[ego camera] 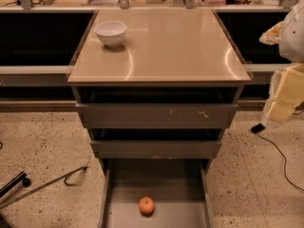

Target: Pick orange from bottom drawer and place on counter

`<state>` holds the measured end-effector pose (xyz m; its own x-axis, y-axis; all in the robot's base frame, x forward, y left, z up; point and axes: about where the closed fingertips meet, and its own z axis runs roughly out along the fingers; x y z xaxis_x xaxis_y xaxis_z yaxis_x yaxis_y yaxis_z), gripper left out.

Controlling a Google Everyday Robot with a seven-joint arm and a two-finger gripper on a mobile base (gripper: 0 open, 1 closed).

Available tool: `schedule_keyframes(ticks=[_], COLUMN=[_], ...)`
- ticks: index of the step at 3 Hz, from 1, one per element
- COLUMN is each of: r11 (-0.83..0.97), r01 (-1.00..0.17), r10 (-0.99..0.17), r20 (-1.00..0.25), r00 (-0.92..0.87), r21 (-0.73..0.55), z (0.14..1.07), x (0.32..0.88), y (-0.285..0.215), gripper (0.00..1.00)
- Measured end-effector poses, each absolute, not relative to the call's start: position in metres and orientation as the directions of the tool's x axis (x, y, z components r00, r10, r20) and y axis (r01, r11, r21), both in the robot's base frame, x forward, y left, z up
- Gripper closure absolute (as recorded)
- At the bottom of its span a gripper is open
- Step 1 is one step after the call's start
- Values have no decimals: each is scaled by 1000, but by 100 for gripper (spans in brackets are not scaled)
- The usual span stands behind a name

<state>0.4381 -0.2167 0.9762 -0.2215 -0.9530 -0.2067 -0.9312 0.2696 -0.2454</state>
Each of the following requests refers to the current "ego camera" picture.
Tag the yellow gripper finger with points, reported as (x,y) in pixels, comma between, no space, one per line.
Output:
(272,35)
(289,94)

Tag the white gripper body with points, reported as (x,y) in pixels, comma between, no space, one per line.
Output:
(293,38)

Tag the orange fruit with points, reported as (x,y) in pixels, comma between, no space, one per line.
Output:
(146,206)

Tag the grey drawer cabinet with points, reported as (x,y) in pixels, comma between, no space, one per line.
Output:
(162,47)

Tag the bottom grey open drawer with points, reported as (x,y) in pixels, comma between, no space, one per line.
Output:
(177,187)

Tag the middle grey drawer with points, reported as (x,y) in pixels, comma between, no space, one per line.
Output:
(155,143)

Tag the top grey drawer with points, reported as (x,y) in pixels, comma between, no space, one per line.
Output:
(163,107)

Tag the white ceramic bowl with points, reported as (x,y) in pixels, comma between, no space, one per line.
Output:
(111,33)

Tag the metal hook rod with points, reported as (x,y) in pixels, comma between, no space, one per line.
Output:
(39,188)

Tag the black caster leg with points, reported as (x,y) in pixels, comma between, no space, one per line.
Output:
(21,177)

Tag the black power adapter with cable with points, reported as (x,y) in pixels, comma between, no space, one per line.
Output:
(256,130)

